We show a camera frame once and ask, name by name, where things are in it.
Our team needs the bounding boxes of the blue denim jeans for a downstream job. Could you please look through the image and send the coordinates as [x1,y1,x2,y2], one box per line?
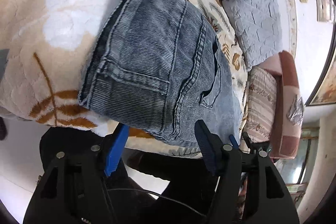
[78,0,242,147]

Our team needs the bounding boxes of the striped floral beige pillow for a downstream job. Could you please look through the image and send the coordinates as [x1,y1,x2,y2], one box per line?
[243,67,277,143]

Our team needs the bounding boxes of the silver leaf cushion ornament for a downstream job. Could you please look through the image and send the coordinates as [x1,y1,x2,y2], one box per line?
[286,94,305,126]

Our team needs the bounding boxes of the grey quilted pillow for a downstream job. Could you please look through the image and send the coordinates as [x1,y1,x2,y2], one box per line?
[222,0,282,71]

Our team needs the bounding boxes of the leaf pattern fleece blanket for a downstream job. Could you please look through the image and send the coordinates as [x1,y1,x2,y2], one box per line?
[1,0,247,157]

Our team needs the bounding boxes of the framed wall picture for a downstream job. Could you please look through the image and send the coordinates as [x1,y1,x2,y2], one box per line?
[316,0,335,23]

